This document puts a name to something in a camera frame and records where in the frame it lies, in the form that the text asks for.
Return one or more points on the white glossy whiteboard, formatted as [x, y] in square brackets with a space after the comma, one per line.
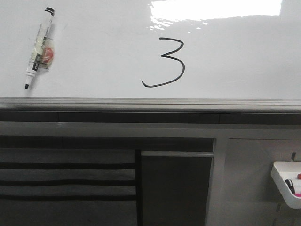
[173, 55]

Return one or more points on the white black-tipped whiteboard marker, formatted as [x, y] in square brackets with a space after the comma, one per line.
[39, 46]

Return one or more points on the white plastic marker tray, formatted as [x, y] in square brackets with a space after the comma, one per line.
[281, 171]

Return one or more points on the dark grey panel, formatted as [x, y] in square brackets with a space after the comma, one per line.
[175, 187]

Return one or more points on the black capped marker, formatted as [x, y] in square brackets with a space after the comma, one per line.
[290, 185]

